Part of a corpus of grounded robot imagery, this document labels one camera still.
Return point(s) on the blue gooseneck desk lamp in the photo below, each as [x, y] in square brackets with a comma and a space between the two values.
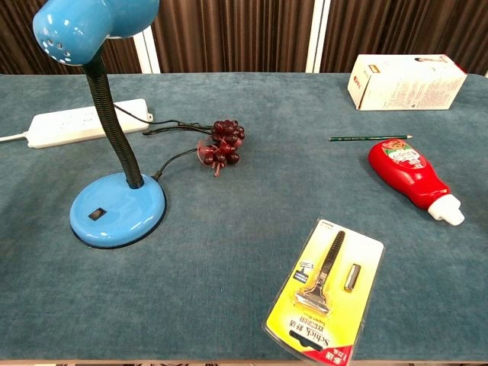
[114, 207]

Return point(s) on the dark red plastic grapes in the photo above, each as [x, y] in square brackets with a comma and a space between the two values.
[225, 143]

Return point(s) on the teal velvet table cloth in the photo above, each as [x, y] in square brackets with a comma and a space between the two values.
[228, 228]

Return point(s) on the green pencil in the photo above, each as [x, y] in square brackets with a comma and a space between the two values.
[370, 137]

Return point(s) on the yellow razor blister pack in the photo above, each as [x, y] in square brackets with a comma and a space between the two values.
[324, 293]

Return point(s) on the brown pleated curtain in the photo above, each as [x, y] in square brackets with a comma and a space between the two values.
[232, 34]

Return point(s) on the red ketchup squeeze bottle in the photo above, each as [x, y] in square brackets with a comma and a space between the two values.
[408, 173]

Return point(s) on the white power strip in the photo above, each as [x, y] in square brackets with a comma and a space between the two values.
[68, 124]

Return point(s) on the white cardboard box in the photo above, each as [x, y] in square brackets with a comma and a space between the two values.
[408, 85]

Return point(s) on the white vertical frame post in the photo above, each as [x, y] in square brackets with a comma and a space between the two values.
[317, 36]
[148, 51]

